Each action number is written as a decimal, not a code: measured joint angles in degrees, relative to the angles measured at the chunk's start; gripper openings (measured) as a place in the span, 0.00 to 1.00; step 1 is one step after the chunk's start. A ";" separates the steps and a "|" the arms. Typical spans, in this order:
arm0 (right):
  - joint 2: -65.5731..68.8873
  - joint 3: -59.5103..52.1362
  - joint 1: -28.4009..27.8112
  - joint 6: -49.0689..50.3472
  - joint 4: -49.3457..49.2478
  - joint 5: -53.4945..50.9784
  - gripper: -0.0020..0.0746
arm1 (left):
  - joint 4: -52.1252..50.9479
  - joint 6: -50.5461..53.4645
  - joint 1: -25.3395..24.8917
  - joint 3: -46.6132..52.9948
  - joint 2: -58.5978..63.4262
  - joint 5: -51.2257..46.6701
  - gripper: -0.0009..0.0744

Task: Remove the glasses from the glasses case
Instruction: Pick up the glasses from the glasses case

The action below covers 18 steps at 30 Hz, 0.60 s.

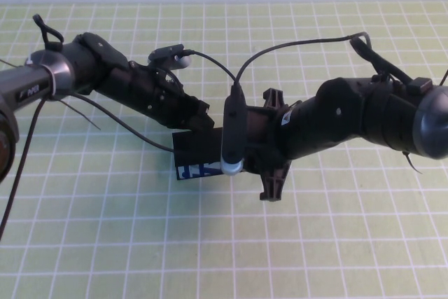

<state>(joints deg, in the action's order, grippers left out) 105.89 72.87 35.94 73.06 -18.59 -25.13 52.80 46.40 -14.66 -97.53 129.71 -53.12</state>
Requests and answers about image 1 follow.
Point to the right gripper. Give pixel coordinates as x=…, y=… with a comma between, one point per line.
x=273, y=131

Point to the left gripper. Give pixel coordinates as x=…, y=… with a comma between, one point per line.
x=150, y=92

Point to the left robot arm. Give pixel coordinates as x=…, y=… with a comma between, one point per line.
x=35, y=78

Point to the green white grid tablecloth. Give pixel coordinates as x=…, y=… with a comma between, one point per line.
x=140, y=243

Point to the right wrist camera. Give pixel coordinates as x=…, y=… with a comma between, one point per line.
x=231, y=131

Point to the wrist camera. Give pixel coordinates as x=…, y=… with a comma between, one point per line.
x=231, y=131
x=168, y=54

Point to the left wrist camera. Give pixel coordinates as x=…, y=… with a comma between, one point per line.
x=168, y=54

